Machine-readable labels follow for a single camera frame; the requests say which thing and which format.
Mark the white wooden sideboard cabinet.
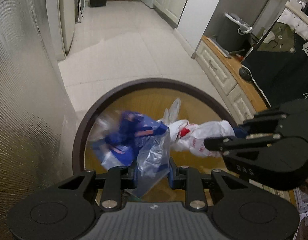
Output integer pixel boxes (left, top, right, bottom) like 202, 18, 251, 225
195, 36, 268, 123

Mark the clear plastic bag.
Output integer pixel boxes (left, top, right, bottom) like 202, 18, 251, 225
129, 130, 171, 198

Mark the white red plastic bag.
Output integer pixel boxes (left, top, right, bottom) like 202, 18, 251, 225
160, 98, 235, 158

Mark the crushed blue soda can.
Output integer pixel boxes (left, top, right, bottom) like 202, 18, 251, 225
88, 111, 168, 170

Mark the round wooden trash bin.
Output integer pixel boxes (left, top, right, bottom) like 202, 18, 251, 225
72, 77, 298, 203

